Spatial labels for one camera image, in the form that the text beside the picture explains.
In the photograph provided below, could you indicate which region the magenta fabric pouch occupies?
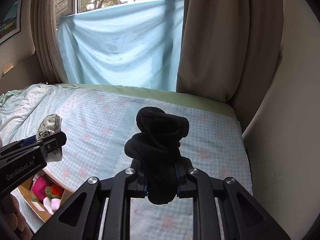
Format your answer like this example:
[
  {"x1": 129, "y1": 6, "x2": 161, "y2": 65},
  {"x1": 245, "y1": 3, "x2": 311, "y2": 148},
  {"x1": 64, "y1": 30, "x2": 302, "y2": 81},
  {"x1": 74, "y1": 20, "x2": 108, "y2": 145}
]
[{"x1": 31, "y1": 176, "x2": 52, "y2": 196}]

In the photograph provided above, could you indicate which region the black sock bundle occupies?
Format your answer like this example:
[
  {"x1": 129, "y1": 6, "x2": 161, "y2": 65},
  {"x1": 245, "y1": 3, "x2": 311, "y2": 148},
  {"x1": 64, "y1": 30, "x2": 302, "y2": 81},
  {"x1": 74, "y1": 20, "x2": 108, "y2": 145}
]
[{"x1": 124, "y1": 107, "x2": 189, "y2": 205}]

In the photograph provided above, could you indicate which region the orange pompom with green leaves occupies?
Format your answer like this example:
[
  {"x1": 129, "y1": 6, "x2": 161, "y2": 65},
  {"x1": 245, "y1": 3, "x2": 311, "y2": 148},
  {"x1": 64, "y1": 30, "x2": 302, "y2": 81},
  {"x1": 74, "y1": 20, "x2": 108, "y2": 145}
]
[{"x1": 44, "y1": 184, "x2": 65, "y2": 199}]

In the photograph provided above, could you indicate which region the pink fuzzy sock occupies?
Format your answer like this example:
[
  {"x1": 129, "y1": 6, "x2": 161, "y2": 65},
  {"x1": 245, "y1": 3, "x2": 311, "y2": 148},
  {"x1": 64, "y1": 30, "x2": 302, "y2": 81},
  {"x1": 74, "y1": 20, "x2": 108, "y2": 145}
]
[{"x1": 43, "y1": 197, "x2": 61, "y2": 215}]

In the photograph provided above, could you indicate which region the white paper towel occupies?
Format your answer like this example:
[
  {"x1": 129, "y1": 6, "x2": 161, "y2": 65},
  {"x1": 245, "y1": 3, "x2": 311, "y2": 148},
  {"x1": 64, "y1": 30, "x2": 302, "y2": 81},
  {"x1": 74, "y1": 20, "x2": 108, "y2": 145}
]
[{"x1": 32, "y1": 170, "x2": 45, "y2": 183}]

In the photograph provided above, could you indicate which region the person's hand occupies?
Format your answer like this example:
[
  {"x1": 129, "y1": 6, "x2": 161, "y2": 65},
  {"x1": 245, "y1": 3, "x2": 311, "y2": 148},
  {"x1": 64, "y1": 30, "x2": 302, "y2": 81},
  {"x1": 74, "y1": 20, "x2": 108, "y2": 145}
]
[{"x1": 1, "y1": 141, "x2": 34, "y2": 239}]

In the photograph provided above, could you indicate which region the blue checked bed blanket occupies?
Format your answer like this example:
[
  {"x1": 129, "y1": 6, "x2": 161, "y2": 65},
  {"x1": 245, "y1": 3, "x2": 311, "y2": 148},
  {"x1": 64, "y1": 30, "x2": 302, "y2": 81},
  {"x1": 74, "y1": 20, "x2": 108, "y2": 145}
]
[{"x1": 0, "y1": 83, "x2": 253, "y2": 240}]

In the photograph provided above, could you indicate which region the cardboard box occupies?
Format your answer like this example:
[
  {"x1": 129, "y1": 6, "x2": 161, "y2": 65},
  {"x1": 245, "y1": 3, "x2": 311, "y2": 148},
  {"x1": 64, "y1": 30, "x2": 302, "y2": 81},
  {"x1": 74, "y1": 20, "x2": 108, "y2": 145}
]
[{"x1": 18, "y1": 170, "x2": 74, "y2": 222}]

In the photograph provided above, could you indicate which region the beige left curtain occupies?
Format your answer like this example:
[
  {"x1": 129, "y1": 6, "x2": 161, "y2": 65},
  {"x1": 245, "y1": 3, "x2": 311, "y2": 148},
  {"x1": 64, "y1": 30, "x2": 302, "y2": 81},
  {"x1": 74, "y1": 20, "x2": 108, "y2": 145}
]
[{"x1": 30, "y1": 0, "x2": 76, "y2": 83}]

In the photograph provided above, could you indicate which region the beige curtain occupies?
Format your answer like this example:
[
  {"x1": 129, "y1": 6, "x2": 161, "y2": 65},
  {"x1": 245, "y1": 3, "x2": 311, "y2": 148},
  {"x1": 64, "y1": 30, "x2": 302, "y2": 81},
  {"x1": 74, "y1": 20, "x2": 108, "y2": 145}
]
[
  {"x1": 176, "y1": 0, "x2": 284, "y2": 129},
  {"x1": 30, "y1": 0, "x2": 76, "y2": 83}
]

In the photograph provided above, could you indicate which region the light blue hanging sheet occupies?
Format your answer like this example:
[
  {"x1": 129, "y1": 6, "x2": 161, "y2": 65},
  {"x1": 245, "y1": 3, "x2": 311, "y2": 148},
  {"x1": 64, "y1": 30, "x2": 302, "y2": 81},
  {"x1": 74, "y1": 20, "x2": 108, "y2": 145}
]
[{"x1": 57, "y1": 0, "x2": 184, "y2": 91}]

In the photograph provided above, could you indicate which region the wall poster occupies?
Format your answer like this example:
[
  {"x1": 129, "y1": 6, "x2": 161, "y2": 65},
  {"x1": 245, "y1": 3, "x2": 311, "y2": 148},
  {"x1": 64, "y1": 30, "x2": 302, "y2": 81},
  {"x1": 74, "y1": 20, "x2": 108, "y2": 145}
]
[{"x1": 0, "y1": 0, "x2": 23, "y2": 44}]

